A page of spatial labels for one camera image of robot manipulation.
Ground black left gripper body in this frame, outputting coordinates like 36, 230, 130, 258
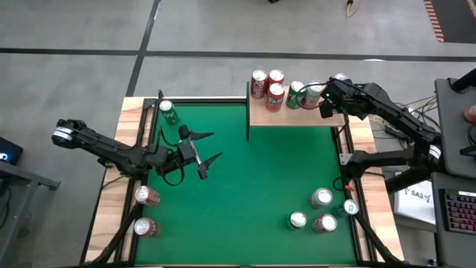
174, 125, 209, 181

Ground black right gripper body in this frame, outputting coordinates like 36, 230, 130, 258
319, 77, 364, 120

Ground green Sprite can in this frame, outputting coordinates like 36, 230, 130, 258
288, 211, 308, 231
285, 80, 308, 110
158, 99, 181, 127

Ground red Fanta can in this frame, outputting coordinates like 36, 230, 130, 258
267, 68, 286, 86
265, 82, 286, 113

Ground red Coca-Cola can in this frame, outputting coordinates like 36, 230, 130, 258
311, 214, 338, 235
250, 68, 269, 100

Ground red soda can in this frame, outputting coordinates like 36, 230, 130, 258
133, 217, 161, 238
134, 185, 161, 207

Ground black power strip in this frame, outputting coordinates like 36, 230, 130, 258
385, 124, 410, 141

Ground green table mat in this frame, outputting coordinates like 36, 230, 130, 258
134, 103, 358, 266

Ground dark gray desk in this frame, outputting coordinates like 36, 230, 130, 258
434, 77, 476, 179
431, 174, 476, 268

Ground black monitor pole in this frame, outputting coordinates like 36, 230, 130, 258
448, 68, 476, 93

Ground white paper sign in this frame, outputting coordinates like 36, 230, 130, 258
393, 181, 437, 226

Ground black mat with striped edge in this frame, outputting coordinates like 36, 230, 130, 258
423, 0, 476, 44

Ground gray side table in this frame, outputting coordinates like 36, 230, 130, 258
0, 162, 60, 268

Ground backlit black keyboard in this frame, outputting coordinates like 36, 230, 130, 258
440, 188, 476, 235

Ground black device with blue light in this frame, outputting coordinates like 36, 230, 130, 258
0, 136, 24, 167

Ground black metal table frame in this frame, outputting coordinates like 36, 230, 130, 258
80, 89, 406, 268

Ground tangled floor cables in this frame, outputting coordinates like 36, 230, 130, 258
366, 95, 438, 150

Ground wooden shelf with black frame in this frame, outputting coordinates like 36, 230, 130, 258
245, 80, 353, 141

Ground yellow cable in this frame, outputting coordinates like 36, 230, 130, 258
345, 0, 360, 19

